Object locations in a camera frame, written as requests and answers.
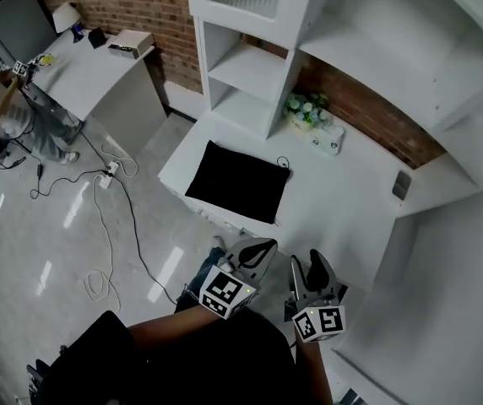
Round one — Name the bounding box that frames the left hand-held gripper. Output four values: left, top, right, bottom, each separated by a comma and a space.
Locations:
198, 237, 279, 321

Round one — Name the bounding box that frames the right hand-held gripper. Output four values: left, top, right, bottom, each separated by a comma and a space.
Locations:
284, 248, 349, 344

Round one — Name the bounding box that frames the black cloth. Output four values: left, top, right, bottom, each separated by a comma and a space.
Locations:
184, 139, 294, 228

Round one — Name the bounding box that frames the person's right forearm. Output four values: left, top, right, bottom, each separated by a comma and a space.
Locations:
295, 337, 336, 405

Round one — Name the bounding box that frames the person's left forearm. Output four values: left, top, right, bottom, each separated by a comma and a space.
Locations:
128, 305, 222, 354

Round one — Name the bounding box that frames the white desk with drawers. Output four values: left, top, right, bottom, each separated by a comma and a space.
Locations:
157, 111, 480, 294

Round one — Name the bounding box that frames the person's black shirt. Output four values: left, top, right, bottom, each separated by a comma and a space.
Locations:
41, 308, 310, 405

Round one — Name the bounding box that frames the small grey device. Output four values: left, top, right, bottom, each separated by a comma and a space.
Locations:
391, 170, 413, 201

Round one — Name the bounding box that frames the white cabinet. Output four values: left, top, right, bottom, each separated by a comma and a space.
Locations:
332, 183, 483, 405

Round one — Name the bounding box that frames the white tissue pack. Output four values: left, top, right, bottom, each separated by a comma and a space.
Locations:
311, 124, 347, 157

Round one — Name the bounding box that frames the cream pot of daisy flowers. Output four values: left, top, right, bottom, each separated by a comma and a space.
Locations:
282, 92, 332, 134

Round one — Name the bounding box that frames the white shelf hutch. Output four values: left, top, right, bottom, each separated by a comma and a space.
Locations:
184, 0, 483, 192

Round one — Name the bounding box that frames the white side table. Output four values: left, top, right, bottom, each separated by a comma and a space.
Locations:
25, 40, 169, 160

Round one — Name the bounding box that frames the beige box device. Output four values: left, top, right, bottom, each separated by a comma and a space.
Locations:
107, 30, 155, 57

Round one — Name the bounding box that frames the small black box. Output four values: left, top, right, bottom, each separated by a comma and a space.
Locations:
88, 27, 108, 51

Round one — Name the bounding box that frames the white shade table lamp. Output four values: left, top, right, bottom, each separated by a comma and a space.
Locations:
52, 2, 84, 44

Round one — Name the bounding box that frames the grey board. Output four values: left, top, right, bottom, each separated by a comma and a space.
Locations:
0, 0, 59, 65

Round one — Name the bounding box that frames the white power strip with cable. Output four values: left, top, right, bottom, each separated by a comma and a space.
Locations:
30, 128, 180, 306

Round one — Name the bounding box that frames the white floor cable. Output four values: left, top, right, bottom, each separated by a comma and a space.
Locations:
83, 139, 139, 312

